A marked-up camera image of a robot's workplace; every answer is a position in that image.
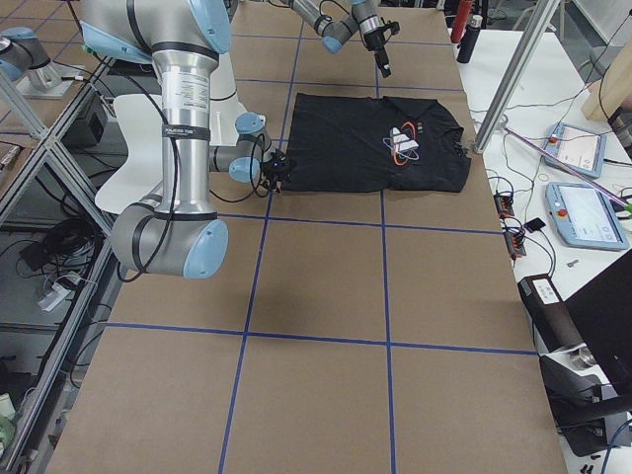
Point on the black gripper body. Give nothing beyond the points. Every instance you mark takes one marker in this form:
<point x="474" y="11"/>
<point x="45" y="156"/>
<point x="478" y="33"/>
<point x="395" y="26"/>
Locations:
<point x="374" y="39"/>
<point x="276" y="174"/>

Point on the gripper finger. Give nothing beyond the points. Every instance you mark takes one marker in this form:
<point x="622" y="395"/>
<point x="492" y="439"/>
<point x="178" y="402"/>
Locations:
<point x="383" y="63"/>

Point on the black graphic t-shirt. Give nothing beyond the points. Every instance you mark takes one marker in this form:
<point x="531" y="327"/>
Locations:
<point x="366" y="145"/>

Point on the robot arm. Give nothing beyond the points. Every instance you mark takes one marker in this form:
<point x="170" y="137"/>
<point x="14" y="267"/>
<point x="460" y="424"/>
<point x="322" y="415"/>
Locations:
<point x="362" y="19"/>
<point x="174" y="230"/>

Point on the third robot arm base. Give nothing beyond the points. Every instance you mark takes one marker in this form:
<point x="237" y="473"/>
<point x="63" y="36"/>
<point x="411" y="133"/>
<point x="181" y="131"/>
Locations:
<point x="24" y="61"/>

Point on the red bottle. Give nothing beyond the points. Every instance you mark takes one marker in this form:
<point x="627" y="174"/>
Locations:
<point x="460" y="20"/>

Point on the black bottle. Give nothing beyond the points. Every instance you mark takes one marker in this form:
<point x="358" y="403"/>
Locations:
<point x="469" y="39"/>

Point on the white chair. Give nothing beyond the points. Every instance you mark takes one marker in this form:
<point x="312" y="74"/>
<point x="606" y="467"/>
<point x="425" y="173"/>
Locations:
<point x="141" y="127"/>

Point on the upper teach pendant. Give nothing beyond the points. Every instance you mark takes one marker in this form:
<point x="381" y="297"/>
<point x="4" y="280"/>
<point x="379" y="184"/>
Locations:
<point x="579" y="148"/>

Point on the teach pendant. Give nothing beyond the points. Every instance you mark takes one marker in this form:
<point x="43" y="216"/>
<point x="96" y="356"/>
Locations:
<point x="584" y="218"/>
<point x="579" y="148"/>

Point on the lower teach pendant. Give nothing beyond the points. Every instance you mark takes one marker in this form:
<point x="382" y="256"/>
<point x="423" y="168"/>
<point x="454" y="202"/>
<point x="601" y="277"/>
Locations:
<point x="584" y="218"/>

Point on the black monitor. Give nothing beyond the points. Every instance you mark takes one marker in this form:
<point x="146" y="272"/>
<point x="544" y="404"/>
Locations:
<point x="601" y="311"/>

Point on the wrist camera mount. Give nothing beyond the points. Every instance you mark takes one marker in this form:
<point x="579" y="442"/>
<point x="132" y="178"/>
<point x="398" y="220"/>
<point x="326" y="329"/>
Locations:
<point x="391" y="27"/>

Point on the aluminium frame post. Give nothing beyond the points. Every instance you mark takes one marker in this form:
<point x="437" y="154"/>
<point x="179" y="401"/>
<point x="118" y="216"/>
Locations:
<point x="529" y="40"/>

